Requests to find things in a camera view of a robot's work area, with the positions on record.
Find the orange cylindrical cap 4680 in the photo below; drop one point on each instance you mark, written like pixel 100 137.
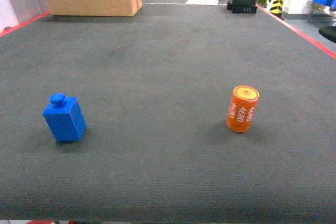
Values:
pixel 242 108

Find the blue block part with knob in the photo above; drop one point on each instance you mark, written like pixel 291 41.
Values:
pixel 64 117

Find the white flat board on floor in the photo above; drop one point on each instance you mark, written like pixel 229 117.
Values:
pixel 202 2

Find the black stacked equipment boxes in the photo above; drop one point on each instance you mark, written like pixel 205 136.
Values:
pixel 242 6

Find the yellow black striped bollard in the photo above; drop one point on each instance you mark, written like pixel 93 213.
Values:
pixel 276 8

